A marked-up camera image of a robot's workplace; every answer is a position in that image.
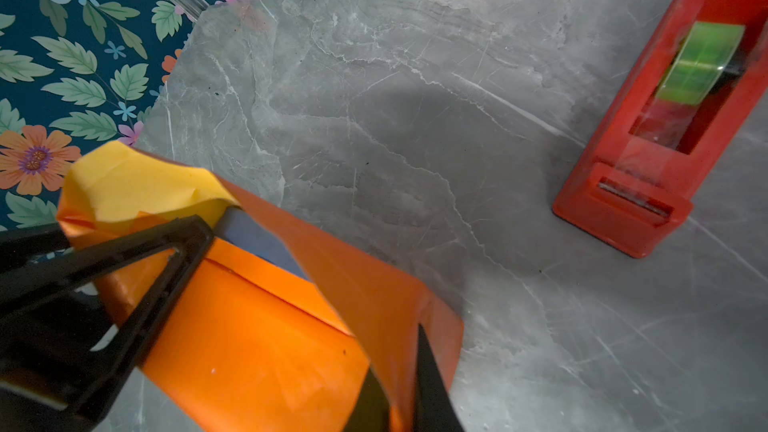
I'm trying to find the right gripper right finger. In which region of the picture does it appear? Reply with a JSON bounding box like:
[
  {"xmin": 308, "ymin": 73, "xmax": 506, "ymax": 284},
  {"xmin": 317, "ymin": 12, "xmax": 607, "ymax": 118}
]
[{"xmin": 413, "ymin": 326, "xmax": 464, "ymax": 432}]

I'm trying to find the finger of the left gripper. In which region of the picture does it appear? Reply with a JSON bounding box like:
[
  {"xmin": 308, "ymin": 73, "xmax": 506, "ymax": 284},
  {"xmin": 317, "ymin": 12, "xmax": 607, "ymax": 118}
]
[
  {"xmin": 1, "ymin": 216, "xmax": 215, "ymax": 431},
  {"xmin": 1, "ymin": 224, "xmax": 70, "ymax": 273}
]

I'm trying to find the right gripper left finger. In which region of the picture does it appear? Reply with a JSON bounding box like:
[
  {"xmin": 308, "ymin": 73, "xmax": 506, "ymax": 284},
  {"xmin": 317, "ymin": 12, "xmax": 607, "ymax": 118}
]
[{"xmin": 343, "ymin": 368, "xmax": 390, "ymax": 432}]

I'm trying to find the yellow orange wrapping paper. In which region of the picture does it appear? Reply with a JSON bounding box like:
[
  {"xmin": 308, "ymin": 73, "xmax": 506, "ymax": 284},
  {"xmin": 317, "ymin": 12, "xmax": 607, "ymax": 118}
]
[{"xmin": 57, "ymin": 142, "xmax": 464, "ymax": 431}]

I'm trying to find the blue gift box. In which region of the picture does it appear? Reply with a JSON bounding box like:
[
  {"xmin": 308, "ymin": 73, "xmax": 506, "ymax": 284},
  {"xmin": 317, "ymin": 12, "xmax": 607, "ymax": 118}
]
[{"xmin": 214, "ymin": 207, "xmax": 311, "ymax": 281}]

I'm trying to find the red tape dispenser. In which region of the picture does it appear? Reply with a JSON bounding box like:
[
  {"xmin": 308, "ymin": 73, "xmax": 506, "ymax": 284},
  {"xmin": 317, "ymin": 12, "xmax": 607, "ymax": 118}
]
[{"xmin": 553, "ymin": 0, "xmax": 767, "ymax": 258}]

